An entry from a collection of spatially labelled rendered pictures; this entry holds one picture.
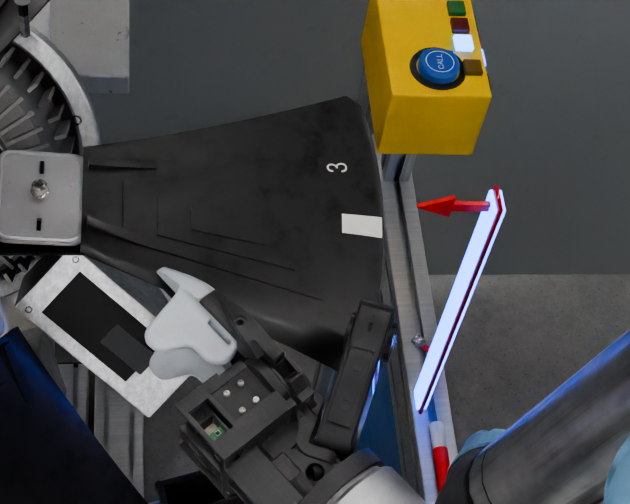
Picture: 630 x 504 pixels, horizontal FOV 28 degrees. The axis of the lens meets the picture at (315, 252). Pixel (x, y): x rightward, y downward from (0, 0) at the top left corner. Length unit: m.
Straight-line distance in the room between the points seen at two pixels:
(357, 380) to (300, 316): 0.10
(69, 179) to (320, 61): 0.95
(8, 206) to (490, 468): 0.39
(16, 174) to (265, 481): 0.31
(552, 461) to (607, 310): 1.67
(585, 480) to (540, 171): 1.38
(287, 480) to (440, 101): 0.50
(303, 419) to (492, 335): 1.54
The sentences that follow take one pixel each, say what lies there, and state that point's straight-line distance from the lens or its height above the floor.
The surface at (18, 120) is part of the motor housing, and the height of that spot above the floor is 1.16.
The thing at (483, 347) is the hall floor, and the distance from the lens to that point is 2.34.
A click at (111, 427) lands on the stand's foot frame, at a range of 2.09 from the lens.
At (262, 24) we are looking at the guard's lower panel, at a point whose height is 0.68.
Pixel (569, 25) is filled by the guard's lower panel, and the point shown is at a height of 0.70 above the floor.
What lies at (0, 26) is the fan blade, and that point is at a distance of 0.90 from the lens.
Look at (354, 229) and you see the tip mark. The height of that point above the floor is 1.17.
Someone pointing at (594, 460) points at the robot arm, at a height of 1.27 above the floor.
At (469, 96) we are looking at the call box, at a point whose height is 1.07.
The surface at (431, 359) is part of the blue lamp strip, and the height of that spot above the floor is 0.95.
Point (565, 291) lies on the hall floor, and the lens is 2.46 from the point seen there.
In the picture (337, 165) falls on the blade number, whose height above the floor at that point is 1.19.
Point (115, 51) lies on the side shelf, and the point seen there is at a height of 0.86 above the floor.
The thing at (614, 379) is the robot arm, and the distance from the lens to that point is 0.74.
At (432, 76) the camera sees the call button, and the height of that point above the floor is 1.08.
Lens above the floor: 1.93
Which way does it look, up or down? 54 degrees down
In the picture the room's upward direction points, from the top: 12 degrees clockwise
